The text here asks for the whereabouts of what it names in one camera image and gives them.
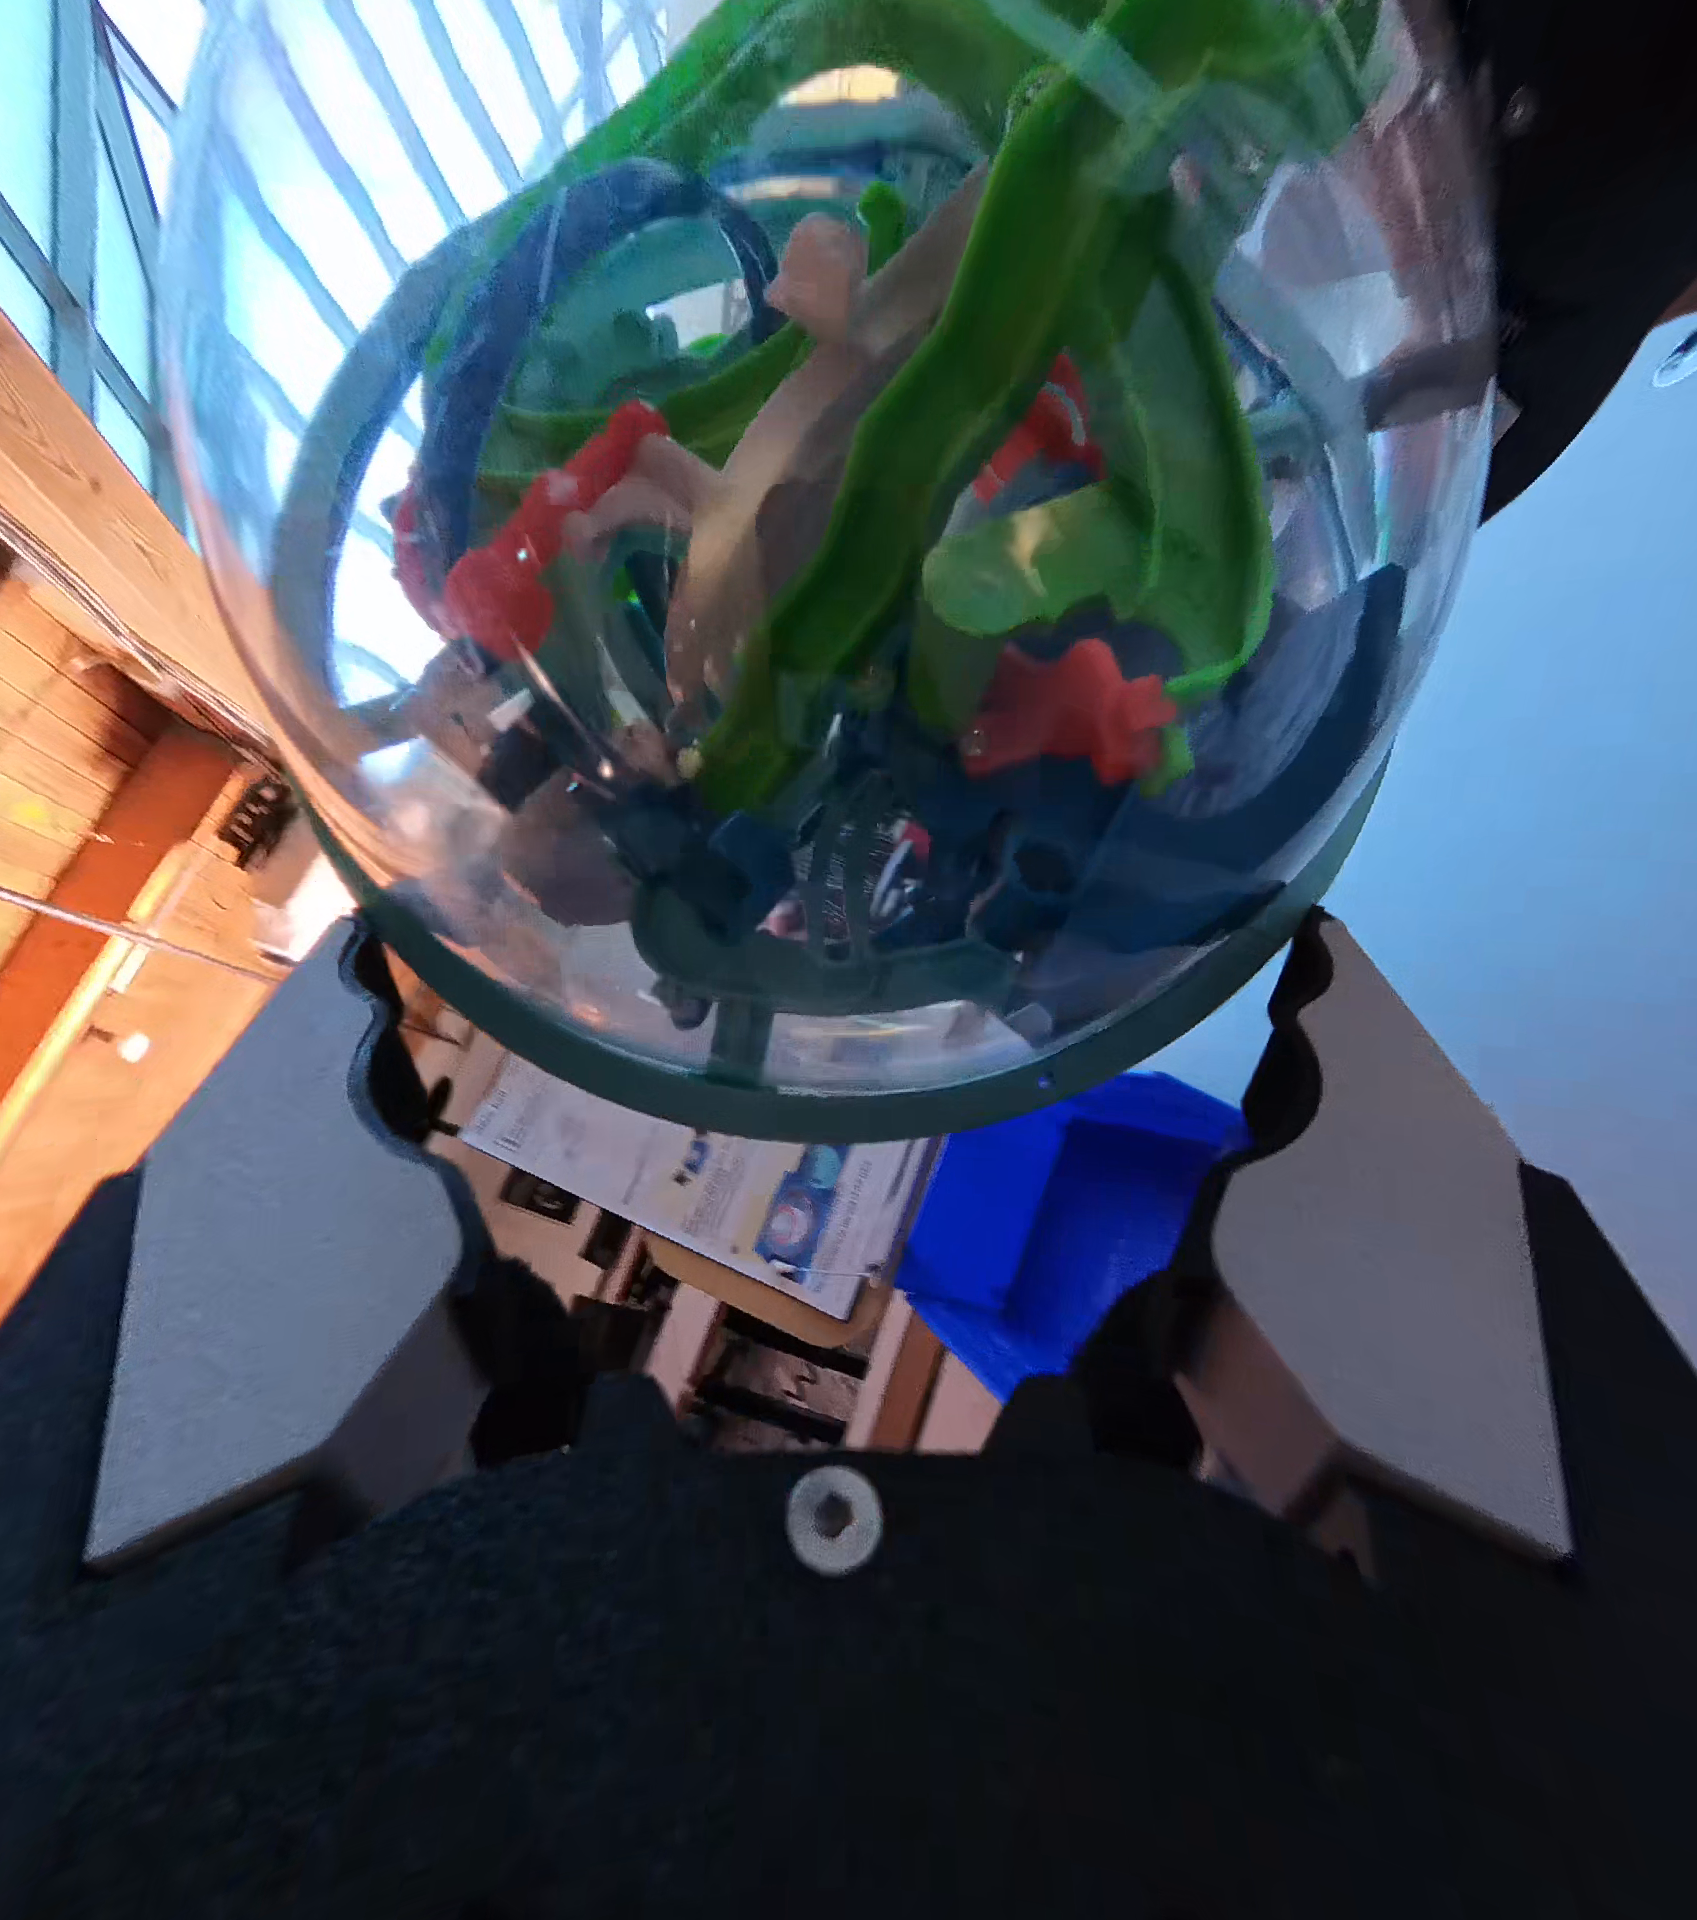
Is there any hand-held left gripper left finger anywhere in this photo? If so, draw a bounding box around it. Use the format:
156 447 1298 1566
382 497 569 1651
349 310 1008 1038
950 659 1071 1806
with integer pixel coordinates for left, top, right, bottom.
80 914 497 1569

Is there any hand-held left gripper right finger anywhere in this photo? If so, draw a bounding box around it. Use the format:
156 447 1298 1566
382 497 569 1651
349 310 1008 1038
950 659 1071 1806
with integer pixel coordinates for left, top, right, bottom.
1171 906 1583 1566

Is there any clear plastic maze ball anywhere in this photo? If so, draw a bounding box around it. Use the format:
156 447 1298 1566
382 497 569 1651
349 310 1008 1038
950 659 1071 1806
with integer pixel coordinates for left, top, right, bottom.
158 0 1507 1145

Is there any blue plastic bin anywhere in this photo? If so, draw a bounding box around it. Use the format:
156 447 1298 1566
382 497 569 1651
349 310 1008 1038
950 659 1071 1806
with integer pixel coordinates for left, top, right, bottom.
891 1067 1259 1399

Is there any printed paper sheet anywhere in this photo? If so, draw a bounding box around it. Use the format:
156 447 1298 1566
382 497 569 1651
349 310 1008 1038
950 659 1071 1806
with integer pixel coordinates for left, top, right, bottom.
458 1050 947 1325

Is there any wooden beam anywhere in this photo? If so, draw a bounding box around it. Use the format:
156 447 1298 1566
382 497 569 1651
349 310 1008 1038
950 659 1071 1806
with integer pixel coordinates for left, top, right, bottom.
0 171 293 759

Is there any large window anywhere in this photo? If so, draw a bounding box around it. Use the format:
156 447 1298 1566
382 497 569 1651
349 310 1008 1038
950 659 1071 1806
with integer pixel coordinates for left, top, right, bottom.
0 0 196 534

